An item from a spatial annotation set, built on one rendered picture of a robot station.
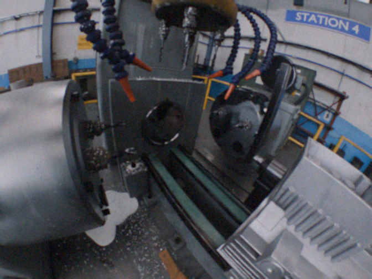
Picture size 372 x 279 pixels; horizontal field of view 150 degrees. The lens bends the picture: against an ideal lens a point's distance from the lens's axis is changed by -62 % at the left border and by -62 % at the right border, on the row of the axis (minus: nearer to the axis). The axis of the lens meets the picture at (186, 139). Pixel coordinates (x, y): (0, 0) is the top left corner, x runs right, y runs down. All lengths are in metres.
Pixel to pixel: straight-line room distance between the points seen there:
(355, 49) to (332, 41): 0.75
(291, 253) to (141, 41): 0.54
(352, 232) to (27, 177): 0.30
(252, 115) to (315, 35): 5.48
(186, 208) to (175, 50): 0.49
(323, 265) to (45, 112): 0.32
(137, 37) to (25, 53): 5.61
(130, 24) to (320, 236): 0.57
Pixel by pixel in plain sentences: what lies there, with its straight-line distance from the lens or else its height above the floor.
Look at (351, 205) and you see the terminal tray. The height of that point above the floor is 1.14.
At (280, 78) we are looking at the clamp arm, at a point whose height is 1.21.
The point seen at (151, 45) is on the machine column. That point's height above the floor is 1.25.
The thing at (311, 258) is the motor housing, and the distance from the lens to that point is 0.19.
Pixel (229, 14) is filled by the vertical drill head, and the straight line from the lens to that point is 0.28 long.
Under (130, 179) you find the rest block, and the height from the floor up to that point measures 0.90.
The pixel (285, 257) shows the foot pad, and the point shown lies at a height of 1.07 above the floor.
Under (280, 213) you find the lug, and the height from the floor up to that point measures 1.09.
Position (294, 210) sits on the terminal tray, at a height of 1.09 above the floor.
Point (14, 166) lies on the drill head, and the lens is 0.16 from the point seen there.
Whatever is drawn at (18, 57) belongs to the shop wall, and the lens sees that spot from 6.07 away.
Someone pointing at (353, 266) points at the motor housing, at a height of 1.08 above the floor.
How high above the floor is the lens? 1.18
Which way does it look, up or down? 30 degrees down
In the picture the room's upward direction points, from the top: 11 degrees clockwise
